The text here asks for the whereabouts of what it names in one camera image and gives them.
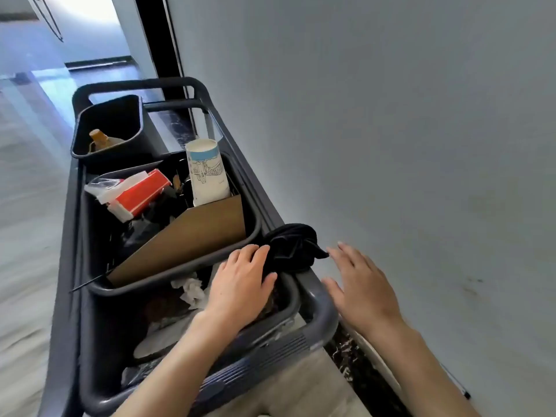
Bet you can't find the thin black stick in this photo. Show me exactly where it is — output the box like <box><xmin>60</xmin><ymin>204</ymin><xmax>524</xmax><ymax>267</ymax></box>
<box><xmin>69</xmin><ymin>273</ymin><xmax>114</xmax><ymax>294</ymax></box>

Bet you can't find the grey plastic tub with cardboard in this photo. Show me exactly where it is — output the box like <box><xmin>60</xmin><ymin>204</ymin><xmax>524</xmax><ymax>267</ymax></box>
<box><xmin>80</xmin><ymin>151</ymin><xmax>263</xmax><ymax>298</ymax></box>

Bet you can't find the red white box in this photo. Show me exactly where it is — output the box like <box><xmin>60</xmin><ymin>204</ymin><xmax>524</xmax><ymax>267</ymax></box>
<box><xmin>106</xmin><ymin>169</ymin><xmax>172</xmax><ymax>224</ymax></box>

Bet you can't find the person's left hand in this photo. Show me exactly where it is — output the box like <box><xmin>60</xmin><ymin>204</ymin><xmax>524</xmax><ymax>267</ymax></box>
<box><xmin>203</xmin><ymin>243</ymin><xmax>278</xmax><ymax>334</ymax></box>

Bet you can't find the black cleaning cloth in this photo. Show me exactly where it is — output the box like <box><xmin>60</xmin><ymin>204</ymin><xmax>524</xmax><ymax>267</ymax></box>
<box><xmin>260</xmin><ymin>222</ymin><xmax>330</xmax><ymax>275</ymax></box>

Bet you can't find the black door frame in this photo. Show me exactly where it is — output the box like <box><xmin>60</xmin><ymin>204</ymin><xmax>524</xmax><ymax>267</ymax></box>
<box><xmin>133</xmin><ymin>0</ymin><xmax>186</xmax><ymax>100</ymax></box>

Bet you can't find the white blue paper cup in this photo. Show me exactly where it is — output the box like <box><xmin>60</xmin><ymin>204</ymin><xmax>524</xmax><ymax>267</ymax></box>
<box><xmin>185</xmin><ymin>138</ymin><xmax>232</xmax><ymax>207</ymax></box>

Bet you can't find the grey utility cart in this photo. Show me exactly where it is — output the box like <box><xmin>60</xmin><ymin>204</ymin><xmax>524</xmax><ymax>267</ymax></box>
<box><xmin>36</xmin><ymin>76</ymin><xmax>339</xmax><ymax>417</ymax></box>

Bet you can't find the person's left forearm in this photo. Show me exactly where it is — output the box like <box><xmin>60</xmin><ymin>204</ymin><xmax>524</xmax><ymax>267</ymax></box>
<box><xmin>112</xmin><ymin>312</ymin><xmax>244</xmax><ymax>417</ymax></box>

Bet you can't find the person's right forearm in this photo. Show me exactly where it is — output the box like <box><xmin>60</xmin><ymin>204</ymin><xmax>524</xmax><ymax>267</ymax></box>
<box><xmin>369</xmin><ymin>321</ymin><xmax>481</xmax><ymax>417</ymax></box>

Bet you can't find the clear plastic wrapper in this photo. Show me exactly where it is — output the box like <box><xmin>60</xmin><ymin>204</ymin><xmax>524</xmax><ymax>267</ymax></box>
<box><xmin>84</xmin><ymin>171</ymin><xmax>148</xmax><ymax>204</ymax></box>

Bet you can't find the amber bottle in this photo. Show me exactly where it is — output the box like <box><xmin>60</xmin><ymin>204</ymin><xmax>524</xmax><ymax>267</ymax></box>
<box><xmin>88</xmin><ymin>129</ymin><xmax>125</xmax><ymax>153</ymax></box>

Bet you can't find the grey plastic tub with tissue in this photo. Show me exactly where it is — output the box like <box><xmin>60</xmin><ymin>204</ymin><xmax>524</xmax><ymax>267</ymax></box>
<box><xmin>78</xmin><ymin>264</ymin><xmax>303</xmax><ymax>417</ymax></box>

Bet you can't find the person's right hand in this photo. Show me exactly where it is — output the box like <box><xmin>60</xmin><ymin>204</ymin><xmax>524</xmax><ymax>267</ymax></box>
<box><xmin>321</xmin><ymin>242</ymin><xmax>407</xmax><ymax>339</ymax></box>

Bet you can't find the small black bin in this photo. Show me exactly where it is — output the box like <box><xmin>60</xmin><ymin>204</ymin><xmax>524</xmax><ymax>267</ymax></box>
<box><xmin>71</xmin><ymin>94</ymin><xmax>168</xmax><ymax>163</ymax></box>

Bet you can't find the brown cardboard sheet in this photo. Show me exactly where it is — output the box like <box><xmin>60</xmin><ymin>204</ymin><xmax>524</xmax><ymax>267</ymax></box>
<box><xmin>106</xmin><ymin>194</ymin><xmax>247</xmax><ymax>288</ymax></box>

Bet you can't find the crumpled white tissue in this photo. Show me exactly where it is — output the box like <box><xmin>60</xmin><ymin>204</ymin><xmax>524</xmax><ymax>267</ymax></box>
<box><xmin>170</xmin><ymin>276</ymin><xmax>209</xmax><ymax>310</ymax></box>

